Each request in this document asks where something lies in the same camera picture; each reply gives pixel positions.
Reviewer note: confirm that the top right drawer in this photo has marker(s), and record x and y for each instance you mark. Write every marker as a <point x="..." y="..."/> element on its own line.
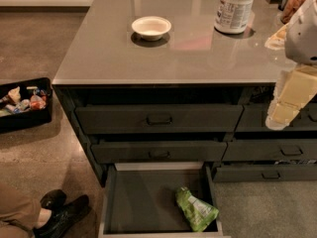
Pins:
<point x="254" y="115"/>

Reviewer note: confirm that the green rice chip bag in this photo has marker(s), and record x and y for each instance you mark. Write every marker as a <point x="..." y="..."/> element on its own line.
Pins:
<point x="197" y="212"/>

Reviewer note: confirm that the black shoe near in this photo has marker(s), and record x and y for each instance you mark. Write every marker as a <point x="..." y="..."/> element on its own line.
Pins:
<point x="64" y="218"/>

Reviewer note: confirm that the white wipes canister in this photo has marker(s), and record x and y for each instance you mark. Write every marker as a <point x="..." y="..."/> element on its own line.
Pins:
<point x="232" y="16"/>

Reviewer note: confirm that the middle left drawer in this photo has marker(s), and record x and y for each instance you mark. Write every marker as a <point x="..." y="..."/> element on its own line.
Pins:
<point x="158" y="151"/>

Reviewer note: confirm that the tan trouser leg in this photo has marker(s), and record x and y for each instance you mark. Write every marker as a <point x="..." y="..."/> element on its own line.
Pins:
<point x="19" y="213"/>

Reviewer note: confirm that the top left drawer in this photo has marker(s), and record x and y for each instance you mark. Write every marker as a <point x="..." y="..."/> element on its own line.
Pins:
<point x="170" y="118"/>

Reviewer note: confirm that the open bottom left drawer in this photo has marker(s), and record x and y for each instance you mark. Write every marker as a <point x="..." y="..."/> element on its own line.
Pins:
<point x="142" y="204"/>

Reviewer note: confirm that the black shoe far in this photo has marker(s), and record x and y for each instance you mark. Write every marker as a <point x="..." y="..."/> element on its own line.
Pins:
<point x="53" y="199"/>

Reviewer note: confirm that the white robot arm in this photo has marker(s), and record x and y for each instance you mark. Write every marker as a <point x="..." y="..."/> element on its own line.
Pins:
<point x="299" y="38"/>

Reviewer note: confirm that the bottom right drawer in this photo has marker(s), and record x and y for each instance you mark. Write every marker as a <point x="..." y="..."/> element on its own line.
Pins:
<point x="265" y="173"/>

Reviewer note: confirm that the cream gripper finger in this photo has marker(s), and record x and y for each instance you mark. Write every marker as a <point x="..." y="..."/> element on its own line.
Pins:
<point x="279" y="117"/>
<point x="300" y="87"/>

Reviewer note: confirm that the white paper bowl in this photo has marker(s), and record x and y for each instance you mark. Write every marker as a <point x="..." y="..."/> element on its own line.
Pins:
<point x="151" y="28"/>

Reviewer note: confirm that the black shoe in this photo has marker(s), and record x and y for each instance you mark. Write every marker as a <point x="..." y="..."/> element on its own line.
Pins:
<point x="64" y="218"/>
<point x="53" y="199"/>

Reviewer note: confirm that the middle right drawer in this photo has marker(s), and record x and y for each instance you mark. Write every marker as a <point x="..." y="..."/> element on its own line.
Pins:
<point x="271" y="150"/>

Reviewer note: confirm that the black bin of snacks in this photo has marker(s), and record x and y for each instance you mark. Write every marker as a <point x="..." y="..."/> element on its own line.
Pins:
<point x="25" y="104"/>

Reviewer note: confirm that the dark grey island cabinet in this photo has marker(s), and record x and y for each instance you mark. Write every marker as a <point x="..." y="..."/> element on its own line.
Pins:
<point x="73" y="96"/>

